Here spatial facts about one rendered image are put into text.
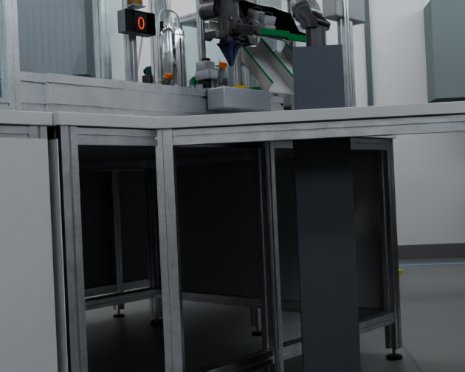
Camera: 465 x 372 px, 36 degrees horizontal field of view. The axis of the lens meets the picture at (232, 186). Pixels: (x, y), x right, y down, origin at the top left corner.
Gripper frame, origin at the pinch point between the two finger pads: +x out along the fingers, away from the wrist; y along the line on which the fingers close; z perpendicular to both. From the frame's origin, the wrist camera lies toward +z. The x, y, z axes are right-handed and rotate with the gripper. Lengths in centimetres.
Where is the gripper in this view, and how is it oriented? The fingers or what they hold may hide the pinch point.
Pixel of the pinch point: (230, 54)
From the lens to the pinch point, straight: 228.7
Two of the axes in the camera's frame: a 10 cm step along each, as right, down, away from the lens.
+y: 6.7, -0.2, 7.4
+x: 0.3, 10.0, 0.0
